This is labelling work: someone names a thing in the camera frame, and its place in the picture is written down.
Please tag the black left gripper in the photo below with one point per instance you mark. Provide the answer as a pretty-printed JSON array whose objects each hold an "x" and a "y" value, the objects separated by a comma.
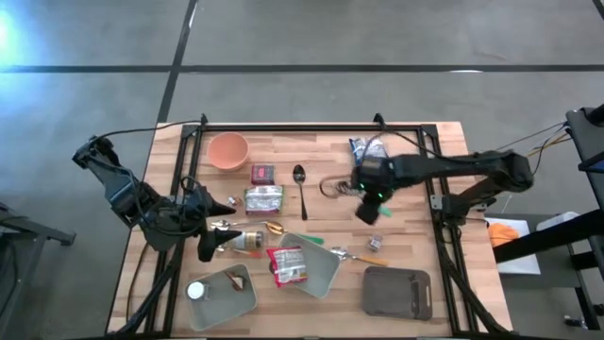
[{"x": 174, "y": 222}]

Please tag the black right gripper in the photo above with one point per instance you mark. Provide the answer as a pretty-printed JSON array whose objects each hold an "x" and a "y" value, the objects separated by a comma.
[{"x": 375, "y": 172}]

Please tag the gold label spice jar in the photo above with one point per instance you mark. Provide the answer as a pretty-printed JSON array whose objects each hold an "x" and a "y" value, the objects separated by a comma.
[{"x": 250, "y": 240}]

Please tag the shrimp ramen packet green edge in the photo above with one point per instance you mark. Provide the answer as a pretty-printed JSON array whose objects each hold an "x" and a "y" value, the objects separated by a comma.
[{"x": 263, "y": 200}]

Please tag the blue ramen packet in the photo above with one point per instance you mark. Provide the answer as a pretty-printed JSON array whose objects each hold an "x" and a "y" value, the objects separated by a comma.
[{"x": 381, "y": 150}]

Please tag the white round lid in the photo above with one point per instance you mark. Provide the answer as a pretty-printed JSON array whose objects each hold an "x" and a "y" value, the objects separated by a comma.
[{"x": 196, "y": 290}]

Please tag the light grey plastic bin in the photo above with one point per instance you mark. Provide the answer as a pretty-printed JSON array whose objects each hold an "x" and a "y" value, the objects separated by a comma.
[
  {"x": 226, "y": 302},
  {"x": 325, "y": 264}
]

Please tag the red ramen packet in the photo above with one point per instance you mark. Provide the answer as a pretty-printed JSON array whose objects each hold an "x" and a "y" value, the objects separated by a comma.
[{"x": 287, "y": 266}]

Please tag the dark grey plastic bin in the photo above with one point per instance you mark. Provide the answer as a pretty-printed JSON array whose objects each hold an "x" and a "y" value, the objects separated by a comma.
[{"x": 396, "y": 293}]

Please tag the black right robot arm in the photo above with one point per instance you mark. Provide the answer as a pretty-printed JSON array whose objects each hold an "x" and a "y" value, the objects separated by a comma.
[{"x": 448, "y": 165}]

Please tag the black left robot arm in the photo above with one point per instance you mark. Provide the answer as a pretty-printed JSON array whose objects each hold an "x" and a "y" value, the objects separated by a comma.
[{"x": 118, "y": 189}]

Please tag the small glass spice jar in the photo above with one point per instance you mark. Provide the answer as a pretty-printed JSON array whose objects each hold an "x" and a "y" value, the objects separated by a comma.
[
  {"x": 234, "y": 202},
  {"x": 375, "y": 242}
]

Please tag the smoked paprika tin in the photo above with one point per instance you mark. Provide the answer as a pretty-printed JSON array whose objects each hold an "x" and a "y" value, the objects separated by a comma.
[{"x": 263, "y": 174}]

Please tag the peach plastic bowl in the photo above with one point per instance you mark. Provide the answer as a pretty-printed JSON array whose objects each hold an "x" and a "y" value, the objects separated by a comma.
[{"x": 228, "y": 151}]

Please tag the black metal spoon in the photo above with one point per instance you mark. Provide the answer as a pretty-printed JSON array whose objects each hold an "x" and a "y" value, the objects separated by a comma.
[{"x": 299, "y": 174}]

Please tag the orange cloth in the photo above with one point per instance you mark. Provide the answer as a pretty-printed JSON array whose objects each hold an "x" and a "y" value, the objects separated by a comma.
[{"x": 502, "y": 234}]

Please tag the white paper sheet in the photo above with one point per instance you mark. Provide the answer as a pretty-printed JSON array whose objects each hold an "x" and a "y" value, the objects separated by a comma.
[{"x": 519, "y": 260}]

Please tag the black metal stand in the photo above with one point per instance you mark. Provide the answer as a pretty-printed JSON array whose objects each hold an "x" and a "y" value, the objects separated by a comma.
[{"x": 28, "y": 231}]

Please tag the clear plastic container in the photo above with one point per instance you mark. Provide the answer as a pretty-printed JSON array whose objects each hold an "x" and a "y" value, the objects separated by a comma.
[{"x": 559, "y": 221}]

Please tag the black rig table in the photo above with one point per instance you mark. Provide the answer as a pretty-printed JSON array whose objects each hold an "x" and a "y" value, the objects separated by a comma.
[{"x": 585, "y": 137}]

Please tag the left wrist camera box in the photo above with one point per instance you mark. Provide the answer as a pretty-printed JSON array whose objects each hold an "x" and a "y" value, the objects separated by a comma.
[{"x": 196, "y": 198}]

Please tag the silver mounting bracket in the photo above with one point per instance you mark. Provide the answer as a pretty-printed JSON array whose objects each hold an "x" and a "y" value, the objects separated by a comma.
[{"x": 436, "y": 202}]

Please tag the black aluminium table frame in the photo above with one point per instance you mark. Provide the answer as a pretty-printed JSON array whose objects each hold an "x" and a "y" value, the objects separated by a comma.
[{"x": 307, "y": 128}]

